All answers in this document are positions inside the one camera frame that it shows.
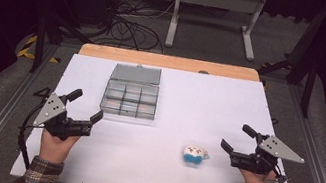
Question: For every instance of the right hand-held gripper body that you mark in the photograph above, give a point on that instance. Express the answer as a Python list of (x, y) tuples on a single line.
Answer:
[(260, 162)]

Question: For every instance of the white and blue plush toy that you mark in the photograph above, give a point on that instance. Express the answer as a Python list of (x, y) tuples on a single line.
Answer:
[(194, 154)]

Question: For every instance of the yellow and black floor tape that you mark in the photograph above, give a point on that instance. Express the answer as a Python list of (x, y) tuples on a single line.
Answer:
[(28, 47)]

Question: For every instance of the person's left hand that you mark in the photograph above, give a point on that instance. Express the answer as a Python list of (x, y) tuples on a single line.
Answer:
[(54, 150)]

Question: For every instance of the clear plastic compartment box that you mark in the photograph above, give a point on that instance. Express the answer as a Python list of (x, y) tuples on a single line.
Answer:
[(131, 94)]

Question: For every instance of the black tripod stand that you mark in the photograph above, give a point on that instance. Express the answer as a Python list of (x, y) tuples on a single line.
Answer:
[(49, 31), (304, 62)]

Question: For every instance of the wooden table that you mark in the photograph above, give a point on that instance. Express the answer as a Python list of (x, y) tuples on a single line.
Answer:
[(169, 61)]

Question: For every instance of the white table cover board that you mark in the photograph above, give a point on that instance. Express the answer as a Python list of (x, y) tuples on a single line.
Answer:
[(180, 115)]

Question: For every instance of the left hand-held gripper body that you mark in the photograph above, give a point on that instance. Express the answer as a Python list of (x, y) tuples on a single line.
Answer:
[(59, 120)]

